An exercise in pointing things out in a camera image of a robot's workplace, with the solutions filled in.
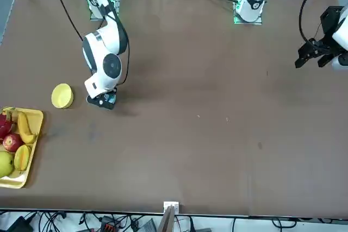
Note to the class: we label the aluminium post with bracket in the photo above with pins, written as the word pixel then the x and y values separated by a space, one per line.
pixel 171 207

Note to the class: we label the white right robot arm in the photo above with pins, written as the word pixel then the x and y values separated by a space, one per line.
pixel 106 44

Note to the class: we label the red apple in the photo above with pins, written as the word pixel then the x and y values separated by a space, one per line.
pixel 12 143

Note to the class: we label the yellow banana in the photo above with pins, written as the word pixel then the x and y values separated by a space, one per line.
pixel 24 128

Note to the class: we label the yellow plastic tray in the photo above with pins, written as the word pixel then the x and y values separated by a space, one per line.
pixel 35 123

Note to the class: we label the light blue bowl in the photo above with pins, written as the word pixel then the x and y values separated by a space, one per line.
pixel 111 97

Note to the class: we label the yellow-green round fruit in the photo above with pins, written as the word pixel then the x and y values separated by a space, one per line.
pixel 5 164

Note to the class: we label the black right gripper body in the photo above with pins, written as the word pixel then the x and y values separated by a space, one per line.
pixel 98 103

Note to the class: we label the pink dragon fruit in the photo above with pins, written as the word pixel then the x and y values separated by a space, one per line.
pixel 5 126

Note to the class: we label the yellow star fruit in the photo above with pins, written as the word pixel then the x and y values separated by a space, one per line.
pixel 22 158

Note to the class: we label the metal mounting plate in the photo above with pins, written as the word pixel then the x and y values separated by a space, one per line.
pixel 93 17
pixel 258 22

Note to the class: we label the yellow bowl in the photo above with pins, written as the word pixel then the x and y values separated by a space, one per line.
pixel 61 94

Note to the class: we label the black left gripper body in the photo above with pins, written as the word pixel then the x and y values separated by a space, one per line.
pixel 330 17

